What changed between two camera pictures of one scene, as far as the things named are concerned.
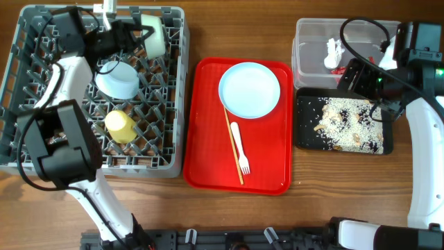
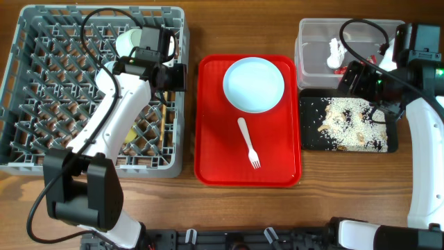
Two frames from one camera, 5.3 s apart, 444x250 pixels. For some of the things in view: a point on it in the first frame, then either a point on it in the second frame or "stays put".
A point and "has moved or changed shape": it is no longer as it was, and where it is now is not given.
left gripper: [123, 30] -> [180, 82]
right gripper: [362, 85] stays put
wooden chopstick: [235, 151] -> [163, 117]
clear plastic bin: [320, 56] stays put
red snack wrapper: [342, 70] stays put
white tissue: [332, 58] stays put
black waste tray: [337, 120] stays put
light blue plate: [248, 90] has moved or changed shape
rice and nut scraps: [347, 124] stays put
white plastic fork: [243, 160] -> [252, 155]
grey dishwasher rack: [139, 105] stays put
